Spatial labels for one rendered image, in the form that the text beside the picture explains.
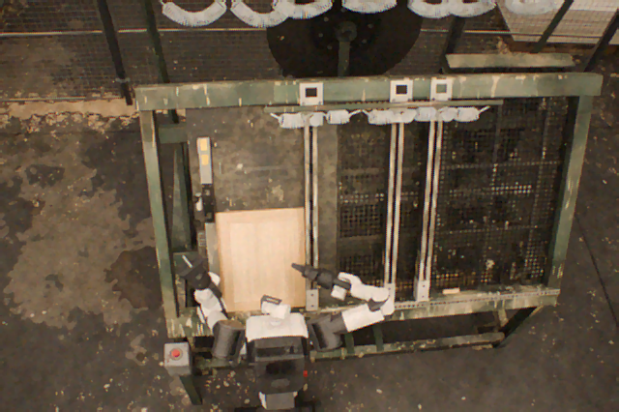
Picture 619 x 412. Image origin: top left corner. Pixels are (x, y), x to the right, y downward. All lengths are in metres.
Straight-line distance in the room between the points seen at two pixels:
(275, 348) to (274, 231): 0.67
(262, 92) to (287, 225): 0.70
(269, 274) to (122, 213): 1.89
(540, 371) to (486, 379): 0.41
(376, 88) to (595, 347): 2.73
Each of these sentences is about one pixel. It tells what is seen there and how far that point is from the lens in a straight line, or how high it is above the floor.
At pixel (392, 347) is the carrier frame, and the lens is 3.70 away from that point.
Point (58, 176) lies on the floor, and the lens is 4.81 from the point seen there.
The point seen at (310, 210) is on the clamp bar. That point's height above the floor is 1.36.
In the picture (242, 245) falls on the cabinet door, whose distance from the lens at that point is 2.75.
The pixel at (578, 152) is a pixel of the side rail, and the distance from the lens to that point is 3.09.
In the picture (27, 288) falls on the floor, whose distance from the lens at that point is 4.33.
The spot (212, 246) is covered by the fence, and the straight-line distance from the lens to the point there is 2.73.
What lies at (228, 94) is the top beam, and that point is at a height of 1.89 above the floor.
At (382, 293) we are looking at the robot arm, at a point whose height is 1.44.
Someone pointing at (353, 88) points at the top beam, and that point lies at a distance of 2.48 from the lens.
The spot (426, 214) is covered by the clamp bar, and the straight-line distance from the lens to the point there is 2.80.
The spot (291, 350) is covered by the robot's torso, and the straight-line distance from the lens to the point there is 2.32.
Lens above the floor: 3.59
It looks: 56 degrees down
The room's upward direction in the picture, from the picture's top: 5 degrees clockwise
